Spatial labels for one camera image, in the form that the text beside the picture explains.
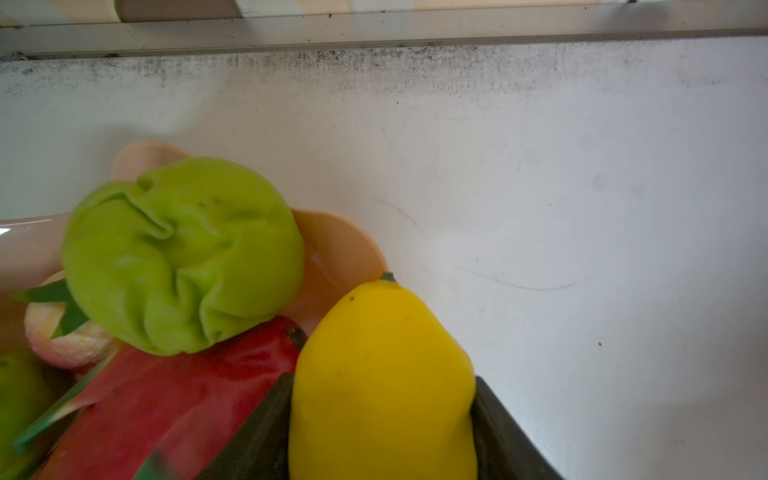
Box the yellow lemon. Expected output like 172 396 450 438
288 273 479 479

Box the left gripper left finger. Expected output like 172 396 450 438
196 373 294 480

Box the pink fruit plate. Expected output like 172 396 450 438
1 141 389 350

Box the red dragon fruit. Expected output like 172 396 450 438
12 316 307 479

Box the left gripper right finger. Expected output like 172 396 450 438
471 376 563 480

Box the peach fruit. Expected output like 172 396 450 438
23 303 123 370

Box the green fruit left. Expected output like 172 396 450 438
1 350 57 479

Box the green wrinkled fruit back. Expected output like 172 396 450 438
61 157 305 356

